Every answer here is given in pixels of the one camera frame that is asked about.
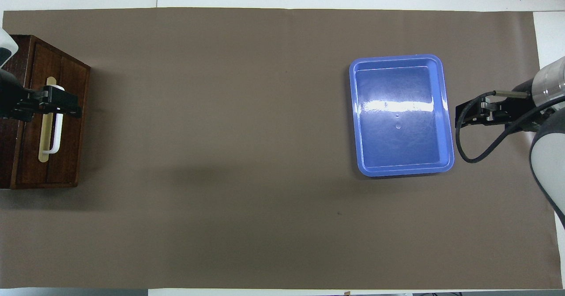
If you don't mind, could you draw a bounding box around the white drawer handle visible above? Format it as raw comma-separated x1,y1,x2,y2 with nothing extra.
42,84,66,156

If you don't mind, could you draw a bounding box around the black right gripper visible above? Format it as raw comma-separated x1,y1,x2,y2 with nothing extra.
456,80,542,131

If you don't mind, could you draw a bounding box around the wooden drawer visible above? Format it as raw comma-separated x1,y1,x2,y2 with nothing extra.
15,37,91,189

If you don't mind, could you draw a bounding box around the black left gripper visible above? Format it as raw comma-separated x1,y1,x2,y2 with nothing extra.
0,68,83,122

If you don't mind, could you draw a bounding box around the brown table mat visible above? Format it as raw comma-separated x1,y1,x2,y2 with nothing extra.
0,7,564,290

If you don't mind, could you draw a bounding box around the dark wooden cabinet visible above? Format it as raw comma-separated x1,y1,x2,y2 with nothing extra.
0,34,91,190

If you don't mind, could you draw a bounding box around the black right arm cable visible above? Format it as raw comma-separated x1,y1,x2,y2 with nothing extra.
455,91,565,163

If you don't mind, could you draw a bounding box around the blue plastic tray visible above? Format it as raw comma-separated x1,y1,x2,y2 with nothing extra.
349,54,455,178

